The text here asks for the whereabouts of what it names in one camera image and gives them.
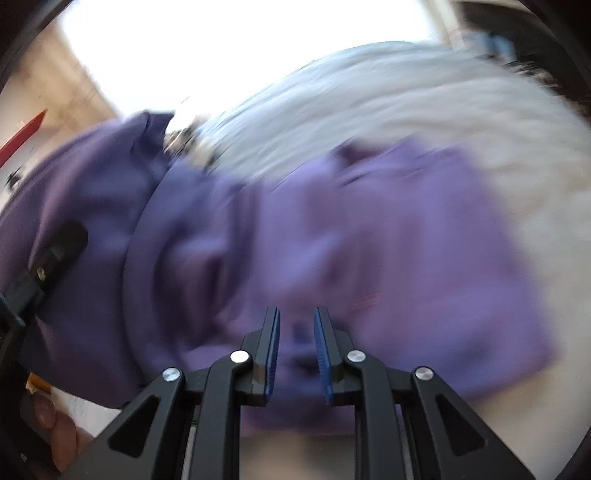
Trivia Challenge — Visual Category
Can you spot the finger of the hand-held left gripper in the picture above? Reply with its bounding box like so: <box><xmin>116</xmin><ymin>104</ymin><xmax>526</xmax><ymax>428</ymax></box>
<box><xmin>27</xmin><ymin>222</ymin><xmax>89</xmax><ymax>288</ymax></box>

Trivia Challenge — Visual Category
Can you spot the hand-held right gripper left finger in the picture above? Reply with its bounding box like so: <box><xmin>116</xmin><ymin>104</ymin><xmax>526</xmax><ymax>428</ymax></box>
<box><xmin>60</xmin><ymin>306</ymin><xmax>281</xmax><ymax>480</ymax></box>

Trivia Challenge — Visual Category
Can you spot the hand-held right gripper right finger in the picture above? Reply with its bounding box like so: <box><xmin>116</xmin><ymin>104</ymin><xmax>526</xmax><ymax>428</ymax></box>
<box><xmin>314</xmin><ymin>306</ymin><xmax>536</xmax><ymax>480</ymax></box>

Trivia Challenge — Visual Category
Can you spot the purple printed hoodie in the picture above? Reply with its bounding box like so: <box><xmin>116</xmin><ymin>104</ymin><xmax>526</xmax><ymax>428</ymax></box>
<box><xmin>0</xmin><ymin>111</ymin><xmax>560</xmax><ymax>437</ymax></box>

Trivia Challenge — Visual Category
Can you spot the person's left hand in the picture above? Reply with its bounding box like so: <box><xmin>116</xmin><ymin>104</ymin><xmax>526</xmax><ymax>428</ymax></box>
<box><xmin>20</xmin><ymin>392</ymin><xmax>94</xmax><ymax>472</ymax></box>

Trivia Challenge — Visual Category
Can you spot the red strip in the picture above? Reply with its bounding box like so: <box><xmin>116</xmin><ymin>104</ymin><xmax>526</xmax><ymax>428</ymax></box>
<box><xmin>0</xmin><ymin>108</ymin><xmax>49</xmax><ymax>160</ymax></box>

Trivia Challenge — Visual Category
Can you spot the grey bed cover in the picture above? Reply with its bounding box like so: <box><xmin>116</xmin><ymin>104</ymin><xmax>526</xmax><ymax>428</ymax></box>
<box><xmin>203</xmin><ymin>39</ymin><xmax>591</xmax><ymax>462</ymax></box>

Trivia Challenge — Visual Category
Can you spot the blue object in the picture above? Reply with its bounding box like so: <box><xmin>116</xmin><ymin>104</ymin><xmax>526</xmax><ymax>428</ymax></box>
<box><xmin>475</xmin><ymin>32</ymin><xmax>519</xmax><ymax>64</ymax></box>

